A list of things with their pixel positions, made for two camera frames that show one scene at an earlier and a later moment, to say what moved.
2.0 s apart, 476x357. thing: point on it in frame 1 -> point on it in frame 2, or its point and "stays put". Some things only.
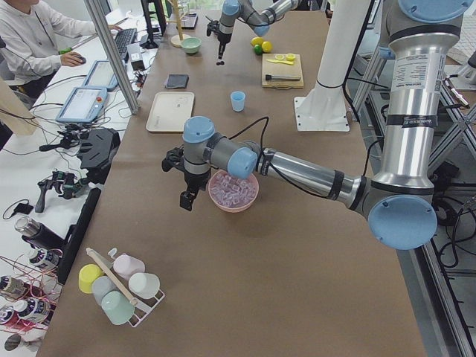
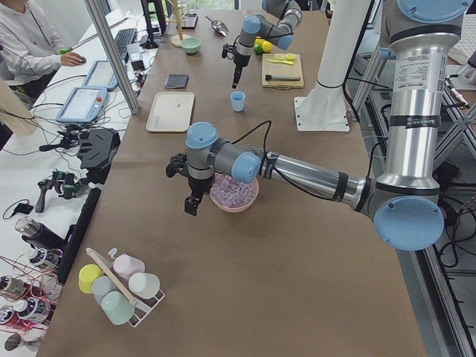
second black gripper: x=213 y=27 -> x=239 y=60
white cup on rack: x=145 y=285 stays put
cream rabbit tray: x=169 y=111 stays put
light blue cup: x=238 y=100 stays put
